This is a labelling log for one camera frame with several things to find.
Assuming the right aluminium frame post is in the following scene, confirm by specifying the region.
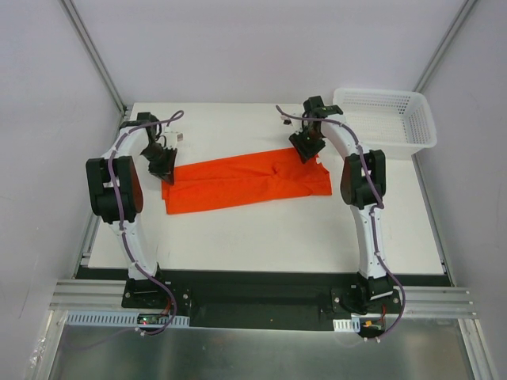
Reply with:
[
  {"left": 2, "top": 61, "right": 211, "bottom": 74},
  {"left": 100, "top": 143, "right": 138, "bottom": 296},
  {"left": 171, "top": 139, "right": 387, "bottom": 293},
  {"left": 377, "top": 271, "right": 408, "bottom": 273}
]
[{"left": 412, "top": 0, "right": 480, "bottom": 93}]

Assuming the left aluminium frame post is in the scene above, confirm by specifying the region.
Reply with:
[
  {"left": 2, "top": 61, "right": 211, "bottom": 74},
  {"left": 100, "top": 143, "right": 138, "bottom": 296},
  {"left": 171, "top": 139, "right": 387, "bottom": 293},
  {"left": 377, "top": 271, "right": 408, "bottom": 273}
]
[{"left": 58, "top": 0, "right": 128, "bottom": 116}]

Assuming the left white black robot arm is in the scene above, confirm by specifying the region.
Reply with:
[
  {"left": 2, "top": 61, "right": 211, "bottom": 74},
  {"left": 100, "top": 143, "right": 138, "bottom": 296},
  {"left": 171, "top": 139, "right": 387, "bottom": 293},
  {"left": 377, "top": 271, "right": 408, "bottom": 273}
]
[{"left": 86, "top": 110, "right": 184, "bottom": 308}]

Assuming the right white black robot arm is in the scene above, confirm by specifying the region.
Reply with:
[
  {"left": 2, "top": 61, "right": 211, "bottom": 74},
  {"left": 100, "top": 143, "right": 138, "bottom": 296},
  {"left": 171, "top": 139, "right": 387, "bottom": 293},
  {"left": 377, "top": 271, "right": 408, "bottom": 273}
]
[{"left": 289, "top": 96, "right": 394, "bottom": 315}]

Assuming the left white cable duct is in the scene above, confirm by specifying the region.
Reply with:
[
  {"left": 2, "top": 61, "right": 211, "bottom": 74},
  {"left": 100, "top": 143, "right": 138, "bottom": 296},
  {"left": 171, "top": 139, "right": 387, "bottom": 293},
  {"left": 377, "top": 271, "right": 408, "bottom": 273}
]
[{"left": 67, "top": 311, "right": 190, "bottom": 329}]

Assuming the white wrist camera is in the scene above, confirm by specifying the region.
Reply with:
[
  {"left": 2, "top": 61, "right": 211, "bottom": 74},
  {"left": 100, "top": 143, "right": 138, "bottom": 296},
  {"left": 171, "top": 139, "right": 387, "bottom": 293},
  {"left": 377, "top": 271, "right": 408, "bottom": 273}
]
[
  {"left": 280, "top": 115, "right": 302, "bottom": 129},
  {"left": 164, "top": 131, "right": 184, "bottom": 146}
]

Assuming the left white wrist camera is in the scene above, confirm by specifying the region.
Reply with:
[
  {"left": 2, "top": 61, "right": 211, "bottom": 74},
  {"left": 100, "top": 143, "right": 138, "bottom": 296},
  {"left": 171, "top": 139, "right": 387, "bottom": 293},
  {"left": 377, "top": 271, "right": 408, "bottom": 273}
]
[{"left": 164, "top": 131, "right": 184, "bottom": 146}]

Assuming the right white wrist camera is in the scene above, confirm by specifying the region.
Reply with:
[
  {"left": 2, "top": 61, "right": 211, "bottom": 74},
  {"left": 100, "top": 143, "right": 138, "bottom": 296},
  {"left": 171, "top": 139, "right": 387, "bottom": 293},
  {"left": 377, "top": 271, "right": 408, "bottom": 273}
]
[{"left": 280, "top": 115, "right": 302, "bottom": 129}]

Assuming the white cable duct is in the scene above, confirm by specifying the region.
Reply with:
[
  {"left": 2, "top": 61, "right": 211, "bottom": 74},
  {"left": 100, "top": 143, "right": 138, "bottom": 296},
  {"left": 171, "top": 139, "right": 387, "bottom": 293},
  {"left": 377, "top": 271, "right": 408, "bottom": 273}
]
[
  {"left": 67, "top": 311, "right": 190, "bottom": 329},
  {"left": 333, "top": 317, "right": 360, "bottom": 333}
]

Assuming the white plastic basket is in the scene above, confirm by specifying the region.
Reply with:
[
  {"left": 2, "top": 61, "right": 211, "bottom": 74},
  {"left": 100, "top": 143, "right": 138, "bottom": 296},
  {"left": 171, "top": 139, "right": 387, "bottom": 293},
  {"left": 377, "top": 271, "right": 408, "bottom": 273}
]
[{"left": 333, "top": 88, "right": 437, "bottom": 160}]

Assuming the orange t shirt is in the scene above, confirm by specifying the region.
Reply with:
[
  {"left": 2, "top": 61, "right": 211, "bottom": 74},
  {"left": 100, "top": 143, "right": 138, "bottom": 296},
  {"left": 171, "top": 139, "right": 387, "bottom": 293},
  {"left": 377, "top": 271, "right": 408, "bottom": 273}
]
[{"left": 161, "top": 148, "right": 333, "bottom": 215}]

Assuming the aluminium frame post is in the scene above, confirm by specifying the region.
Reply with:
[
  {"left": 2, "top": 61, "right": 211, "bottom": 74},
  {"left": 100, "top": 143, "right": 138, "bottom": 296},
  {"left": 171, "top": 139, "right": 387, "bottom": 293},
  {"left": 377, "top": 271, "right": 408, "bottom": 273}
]
[
  {"left": 58, "top": 0, "right": 128, "bottom": 116},
  {"left": 412, "top": 0, "right": 480, "bottom": 93}
]

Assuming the aluminium front rail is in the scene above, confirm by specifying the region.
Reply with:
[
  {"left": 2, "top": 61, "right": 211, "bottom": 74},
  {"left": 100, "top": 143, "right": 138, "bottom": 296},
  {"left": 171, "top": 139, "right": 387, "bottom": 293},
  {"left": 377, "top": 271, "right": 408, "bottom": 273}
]
[{"left": 50, "top": 279, "right": 478, "bottom": 319}]

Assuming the right white cable duct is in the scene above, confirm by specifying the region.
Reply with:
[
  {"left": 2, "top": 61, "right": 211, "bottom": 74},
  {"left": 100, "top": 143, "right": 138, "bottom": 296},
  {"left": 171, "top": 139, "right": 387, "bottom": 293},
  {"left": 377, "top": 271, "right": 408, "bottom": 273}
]
[{"left": 333, "top": 317, "right": 360, "bottom": 333}]

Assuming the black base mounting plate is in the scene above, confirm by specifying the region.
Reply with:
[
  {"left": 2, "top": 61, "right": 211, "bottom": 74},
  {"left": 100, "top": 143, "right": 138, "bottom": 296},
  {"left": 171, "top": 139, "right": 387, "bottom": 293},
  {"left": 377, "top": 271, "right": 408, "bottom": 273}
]
[{"left": 121, "top": 270, "right": 402, "bottom": 331}]

